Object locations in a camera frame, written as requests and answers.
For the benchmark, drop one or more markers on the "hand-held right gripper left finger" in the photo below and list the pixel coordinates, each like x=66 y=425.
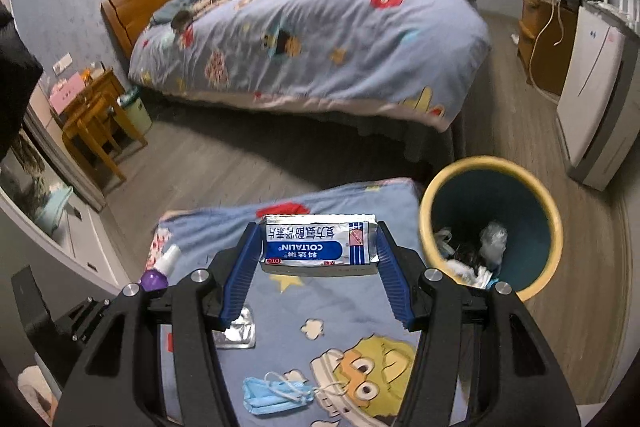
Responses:
x=240 y=277

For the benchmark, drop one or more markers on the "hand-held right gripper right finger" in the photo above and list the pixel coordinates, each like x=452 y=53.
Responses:
x=395 y=282

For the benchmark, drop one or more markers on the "white and blue medicine box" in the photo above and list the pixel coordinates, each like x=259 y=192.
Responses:
x=315 y=247

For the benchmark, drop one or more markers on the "round yellow rim waste bin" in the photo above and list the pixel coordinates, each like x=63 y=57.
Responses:
x=490 y=192

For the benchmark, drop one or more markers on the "silver foil blister pack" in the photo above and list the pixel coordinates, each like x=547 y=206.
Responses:
x=237 y=332

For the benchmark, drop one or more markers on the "crumpled white paper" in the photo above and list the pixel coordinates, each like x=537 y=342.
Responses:
x=470 y=274

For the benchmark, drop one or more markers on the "blue cartoon printed blanket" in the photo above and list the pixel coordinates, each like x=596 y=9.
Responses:
x=320 y=307

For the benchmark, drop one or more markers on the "purple spray bottle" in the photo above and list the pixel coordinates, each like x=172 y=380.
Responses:
x=155 y=279

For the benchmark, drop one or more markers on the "pink patterned cloth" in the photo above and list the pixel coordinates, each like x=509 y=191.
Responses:
x=157 y=247

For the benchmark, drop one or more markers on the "crumpled clear plastic wrap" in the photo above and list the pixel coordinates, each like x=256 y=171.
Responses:
x=492 y=239

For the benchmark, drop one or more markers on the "blue face mask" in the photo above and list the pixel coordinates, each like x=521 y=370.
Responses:
x=270 y=394

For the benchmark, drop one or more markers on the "grey bed base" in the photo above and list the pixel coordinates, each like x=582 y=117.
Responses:
x=400 y=142

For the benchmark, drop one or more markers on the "white glass door cabinet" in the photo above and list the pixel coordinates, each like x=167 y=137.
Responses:
x=75 y=227

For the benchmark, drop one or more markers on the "small white waste bin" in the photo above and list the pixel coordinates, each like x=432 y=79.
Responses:
x=135 y=112

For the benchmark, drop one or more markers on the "small wooden side table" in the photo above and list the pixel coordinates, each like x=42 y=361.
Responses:
x=95 y=117

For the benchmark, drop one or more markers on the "bed with blue cartoon duvet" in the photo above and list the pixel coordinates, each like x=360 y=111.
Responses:
x=325 y=47

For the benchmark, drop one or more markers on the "pink box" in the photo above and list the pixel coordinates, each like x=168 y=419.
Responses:
x=65 y=94

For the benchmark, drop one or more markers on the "white air purifier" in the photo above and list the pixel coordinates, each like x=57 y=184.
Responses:
x=590 y=97

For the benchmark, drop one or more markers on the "wooden cabinet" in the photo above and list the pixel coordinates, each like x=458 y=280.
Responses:
x=545 y=57

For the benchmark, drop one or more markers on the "wooden bed headboard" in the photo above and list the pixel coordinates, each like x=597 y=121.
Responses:
x=150 y=2

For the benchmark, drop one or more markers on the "dark cloth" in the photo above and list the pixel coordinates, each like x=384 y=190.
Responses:
x=17 y=77

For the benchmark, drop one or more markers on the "white router with antennas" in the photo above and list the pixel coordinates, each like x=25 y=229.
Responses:
x=600 y=4

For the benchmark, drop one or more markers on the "white wall socket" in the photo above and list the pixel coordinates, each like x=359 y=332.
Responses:
x=62 y=63

